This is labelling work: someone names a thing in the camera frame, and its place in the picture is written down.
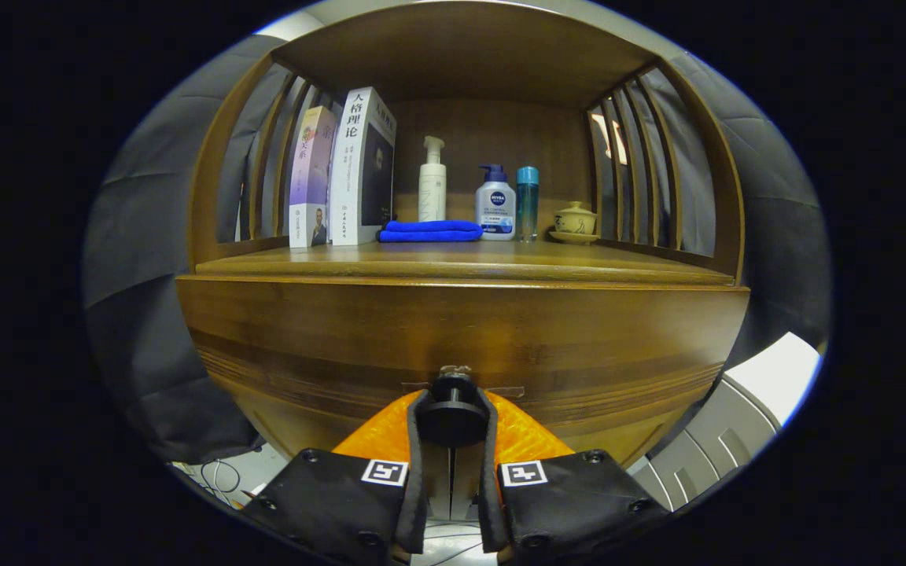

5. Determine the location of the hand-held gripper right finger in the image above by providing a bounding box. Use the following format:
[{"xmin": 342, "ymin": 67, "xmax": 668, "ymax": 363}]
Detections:
[{"xmin": 475, "ymin": 389, "xmax": 670, "ymax": 566}]

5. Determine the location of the white bottle with blue cap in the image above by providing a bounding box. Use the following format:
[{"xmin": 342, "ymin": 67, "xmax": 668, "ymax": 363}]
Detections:
[{"xmin": 475, "ymin": 164, "xmax": 517, "ymax": 241}]

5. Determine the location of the thick white book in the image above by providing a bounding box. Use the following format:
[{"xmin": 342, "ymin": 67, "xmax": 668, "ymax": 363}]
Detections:
[{"xmin": 329, "ymin": 86, "xmax": 397, "ymax": 247}]

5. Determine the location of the teal slim bottle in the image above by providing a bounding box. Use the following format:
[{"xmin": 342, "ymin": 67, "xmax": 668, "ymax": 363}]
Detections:
[{"xmin": 516, "ymin": 166, "xmax": 540, "ymax": 242}]

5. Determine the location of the white pump bottle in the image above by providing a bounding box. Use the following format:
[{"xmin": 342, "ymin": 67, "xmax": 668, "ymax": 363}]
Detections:
[{"xmin": 418, "ymin": 135, "xmax": 447, "ymax": 222}]

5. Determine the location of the brown wooden cabinet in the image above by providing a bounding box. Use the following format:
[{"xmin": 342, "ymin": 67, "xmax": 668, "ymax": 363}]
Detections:
[{"xmin": 174, "ymin": 0, "xmax": 753, "ymax": 472}]

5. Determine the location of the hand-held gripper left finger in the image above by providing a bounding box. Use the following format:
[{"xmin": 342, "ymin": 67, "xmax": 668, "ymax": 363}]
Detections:
[{"xmin": 239, "ymin": 389, "xmax": 432, "ymax": 566}]

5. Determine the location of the folded blue cloth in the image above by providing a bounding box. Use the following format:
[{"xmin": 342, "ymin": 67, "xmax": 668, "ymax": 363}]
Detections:
[{"xmin": 377, "ymin": 219, "xmax": 484, "ymax": 243}]

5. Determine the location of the purple book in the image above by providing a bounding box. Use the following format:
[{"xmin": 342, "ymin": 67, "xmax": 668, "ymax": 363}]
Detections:
[{"xmin": 288, "ymin": 105, "xmax": 337, "ymax": 250}]

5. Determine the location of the yellow lidded teacup with saucer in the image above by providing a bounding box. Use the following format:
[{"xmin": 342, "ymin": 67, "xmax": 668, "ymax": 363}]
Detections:
[{"xmin": 549, "ymin": 201, "xmax": 602, "ymax": 245}]

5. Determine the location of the wooden countertop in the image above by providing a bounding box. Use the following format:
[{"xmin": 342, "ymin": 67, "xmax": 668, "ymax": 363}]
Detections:
[{"xmin": 195, "ymin": 240, "xmax": 735, "ymax": 285}]

